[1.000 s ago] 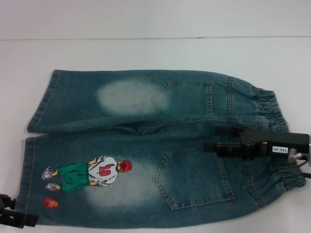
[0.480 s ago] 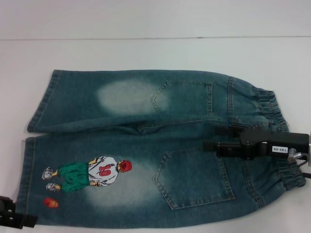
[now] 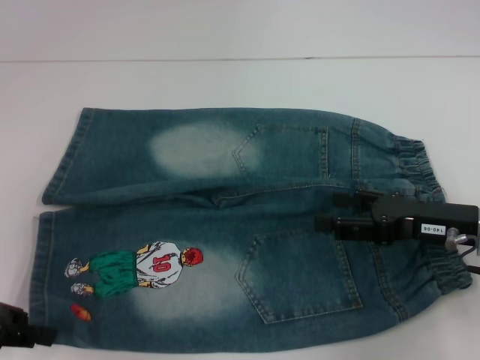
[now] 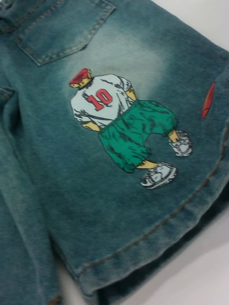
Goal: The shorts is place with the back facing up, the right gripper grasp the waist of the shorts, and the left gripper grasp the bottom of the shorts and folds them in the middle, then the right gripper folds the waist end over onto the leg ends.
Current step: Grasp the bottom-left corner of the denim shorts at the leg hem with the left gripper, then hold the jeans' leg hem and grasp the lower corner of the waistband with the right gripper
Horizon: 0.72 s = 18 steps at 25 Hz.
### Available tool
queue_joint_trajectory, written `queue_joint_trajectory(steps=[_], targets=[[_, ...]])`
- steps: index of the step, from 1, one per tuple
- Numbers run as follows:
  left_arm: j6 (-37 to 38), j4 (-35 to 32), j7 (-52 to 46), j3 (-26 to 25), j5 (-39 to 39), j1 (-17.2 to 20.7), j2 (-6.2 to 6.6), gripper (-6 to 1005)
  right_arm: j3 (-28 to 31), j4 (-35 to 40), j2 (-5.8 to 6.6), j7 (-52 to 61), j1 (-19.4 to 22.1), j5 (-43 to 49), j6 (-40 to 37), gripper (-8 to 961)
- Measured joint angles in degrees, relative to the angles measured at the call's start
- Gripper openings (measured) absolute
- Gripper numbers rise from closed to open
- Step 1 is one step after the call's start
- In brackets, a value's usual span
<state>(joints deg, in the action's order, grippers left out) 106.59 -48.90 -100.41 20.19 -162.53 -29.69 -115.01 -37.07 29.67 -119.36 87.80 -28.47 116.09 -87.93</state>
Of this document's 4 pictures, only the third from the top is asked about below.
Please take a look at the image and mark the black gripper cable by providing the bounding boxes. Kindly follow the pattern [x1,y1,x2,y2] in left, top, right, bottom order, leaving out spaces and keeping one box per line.
[460,242,480,278]

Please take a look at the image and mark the silver cable connector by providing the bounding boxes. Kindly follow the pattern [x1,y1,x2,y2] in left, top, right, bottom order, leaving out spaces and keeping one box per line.
[443,227,476,251]

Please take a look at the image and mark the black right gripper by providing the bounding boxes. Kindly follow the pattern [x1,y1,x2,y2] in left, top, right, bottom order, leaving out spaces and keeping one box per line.
[314,191,480,245]

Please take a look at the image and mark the blue denim shorts with print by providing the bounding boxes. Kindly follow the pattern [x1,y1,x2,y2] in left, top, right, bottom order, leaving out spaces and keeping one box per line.
[21,106,473,360]

